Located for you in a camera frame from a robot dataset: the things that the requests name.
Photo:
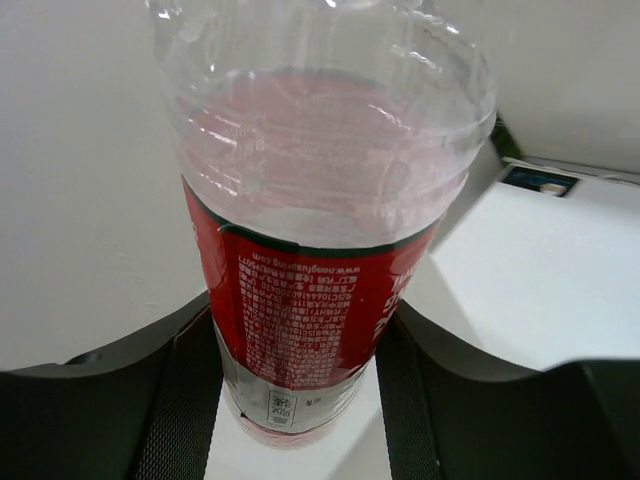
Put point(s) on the red label plastic bottle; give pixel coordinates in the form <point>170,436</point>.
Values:
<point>319,143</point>

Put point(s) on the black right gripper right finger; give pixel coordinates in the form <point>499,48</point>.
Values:
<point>454,411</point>

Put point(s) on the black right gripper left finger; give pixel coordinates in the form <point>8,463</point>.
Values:
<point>141,407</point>

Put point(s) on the blue label sticker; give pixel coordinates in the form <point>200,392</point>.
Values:
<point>544,182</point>

